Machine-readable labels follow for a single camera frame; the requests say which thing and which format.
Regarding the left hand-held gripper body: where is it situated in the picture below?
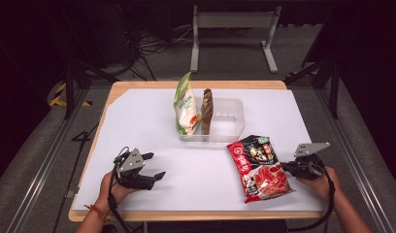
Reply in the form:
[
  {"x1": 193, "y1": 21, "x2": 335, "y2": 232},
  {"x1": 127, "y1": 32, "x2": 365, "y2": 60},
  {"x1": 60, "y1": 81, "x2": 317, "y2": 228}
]
[{"x1": 113, "y1": 147, "x2": 156, "y2": 191}]

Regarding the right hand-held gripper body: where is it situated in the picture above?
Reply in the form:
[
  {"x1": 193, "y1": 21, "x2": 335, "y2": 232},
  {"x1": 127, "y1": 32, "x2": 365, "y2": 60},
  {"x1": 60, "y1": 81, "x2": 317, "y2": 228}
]
[{"x1": 284, "y1": 141, "x2": 332, "y2": 182}]

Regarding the red hotpot seasoning packet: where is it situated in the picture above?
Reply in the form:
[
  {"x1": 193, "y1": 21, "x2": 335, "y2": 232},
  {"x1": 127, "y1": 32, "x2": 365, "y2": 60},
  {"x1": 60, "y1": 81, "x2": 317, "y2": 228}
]
[{"x1": 226, "y1": 134, "x2": 296, "y2": 205}]

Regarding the green and white starch packet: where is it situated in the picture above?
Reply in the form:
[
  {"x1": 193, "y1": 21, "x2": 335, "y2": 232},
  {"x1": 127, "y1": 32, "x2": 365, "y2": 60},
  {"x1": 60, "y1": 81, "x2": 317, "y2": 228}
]
[{"x1": 172, "y1": 71, "x2": 202, "y2": 136}]

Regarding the brown snack packet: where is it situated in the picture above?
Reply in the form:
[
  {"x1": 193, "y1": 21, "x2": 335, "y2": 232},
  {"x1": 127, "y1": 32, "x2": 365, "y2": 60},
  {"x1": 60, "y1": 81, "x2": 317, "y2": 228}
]
[{"x1": 200, "y1": 87, "x2": 215, "y2": 136}]

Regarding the clear plastic container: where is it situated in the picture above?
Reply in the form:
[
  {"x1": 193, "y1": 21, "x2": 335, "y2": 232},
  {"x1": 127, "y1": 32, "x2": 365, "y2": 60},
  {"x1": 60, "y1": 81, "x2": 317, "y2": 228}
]
[{"x1": 178, "y1": 96, "x2": 246, "y2": 144}]

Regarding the person's right hand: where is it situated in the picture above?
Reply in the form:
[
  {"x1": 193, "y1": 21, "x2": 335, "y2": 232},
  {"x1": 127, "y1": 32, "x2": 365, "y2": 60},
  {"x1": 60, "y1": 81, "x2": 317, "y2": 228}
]
[{"x1": 296, "y1": 166, "x2": 344, "y2": 202}]

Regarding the person's left hand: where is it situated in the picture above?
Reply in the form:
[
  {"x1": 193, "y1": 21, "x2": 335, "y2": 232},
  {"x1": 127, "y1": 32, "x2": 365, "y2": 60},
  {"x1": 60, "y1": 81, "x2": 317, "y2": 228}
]
[{"x1": 96, "y1": 170, "x2": 141, "y2": 214}]

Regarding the black metal stand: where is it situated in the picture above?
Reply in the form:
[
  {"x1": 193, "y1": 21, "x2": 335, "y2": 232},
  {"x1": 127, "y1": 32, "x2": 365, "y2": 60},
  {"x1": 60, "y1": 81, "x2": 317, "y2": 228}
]
[
  {"x1": 60, "y1": 57, "x2": 120, "y2": 120},
  {"x1": 282, "y1": 57, "x2": 342, "y2": 119}
]

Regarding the wooden table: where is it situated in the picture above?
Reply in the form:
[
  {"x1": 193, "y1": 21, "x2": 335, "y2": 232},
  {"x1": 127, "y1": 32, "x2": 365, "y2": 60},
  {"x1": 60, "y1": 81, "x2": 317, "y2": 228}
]
[{"x1": 68, "y1": 80, "x2": 330, "y2": 223}]

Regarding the yellow and black hazard tape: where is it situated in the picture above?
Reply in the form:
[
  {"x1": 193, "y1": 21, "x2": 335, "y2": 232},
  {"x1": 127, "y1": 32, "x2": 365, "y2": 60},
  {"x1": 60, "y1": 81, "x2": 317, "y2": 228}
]
[{"x1": 49, "y1": 82, "x2": 93, "y2": 108}]

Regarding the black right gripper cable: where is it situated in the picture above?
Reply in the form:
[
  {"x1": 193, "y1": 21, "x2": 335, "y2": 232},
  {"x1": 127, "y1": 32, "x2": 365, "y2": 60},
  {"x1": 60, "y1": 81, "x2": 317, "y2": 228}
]
[{"x1": 287, "y1": 163, "x2": 337, "y2": 233}]

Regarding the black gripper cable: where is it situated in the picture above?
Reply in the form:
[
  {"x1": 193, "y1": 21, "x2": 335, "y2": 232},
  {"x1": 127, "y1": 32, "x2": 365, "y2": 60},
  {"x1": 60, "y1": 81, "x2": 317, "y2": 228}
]
[
  {"x1": 107, "y1": 146, "x2": 133, "y2": 233},
  {"x1": 287, "y1": 163, "x2": 337, "y2": 233}
]

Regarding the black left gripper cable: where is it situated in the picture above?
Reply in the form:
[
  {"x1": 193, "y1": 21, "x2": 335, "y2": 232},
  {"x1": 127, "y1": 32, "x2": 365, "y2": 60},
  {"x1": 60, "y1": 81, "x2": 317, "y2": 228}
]
[{"x1": 107, "y1": 146, "x2": 133, "y2": 233}]

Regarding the aluminium floor rail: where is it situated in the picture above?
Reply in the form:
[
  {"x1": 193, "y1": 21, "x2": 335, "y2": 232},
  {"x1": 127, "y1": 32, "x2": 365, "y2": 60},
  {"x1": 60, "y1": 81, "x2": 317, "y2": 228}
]
[
  {"x1": 5, "y1": 86, "x2": 90, "y2": 233},
  {"x1": 315, "y1": 86, "x2": 396, "y2": 233}
]

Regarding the red string bracelet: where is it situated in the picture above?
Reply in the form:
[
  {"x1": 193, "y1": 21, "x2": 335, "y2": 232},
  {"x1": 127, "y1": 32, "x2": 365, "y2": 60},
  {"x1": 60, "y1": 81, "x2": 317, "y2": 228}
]
[{"x1": 83, "y1": 203, "x2": 112, "y2": 223}]

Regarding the bundle of black floor cables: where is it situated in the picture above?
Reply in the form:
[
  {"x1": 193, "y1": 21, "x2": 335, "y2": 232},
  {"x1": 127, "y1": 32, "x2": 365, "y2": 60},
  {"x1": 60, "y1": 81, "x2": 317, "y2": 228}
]
[{"x1": 119, "y1": 23, "x2": 194, "y2": 82}]

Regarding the white metal table frame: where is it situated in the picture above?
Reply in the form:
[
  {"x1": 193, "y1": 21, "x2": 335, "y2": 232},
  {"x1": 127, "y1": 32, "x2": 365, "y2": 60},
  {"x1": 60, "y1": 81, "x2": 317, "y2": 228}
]
[{"x1": 189, "y1": 4, "x2": 282, "y2": 74}]

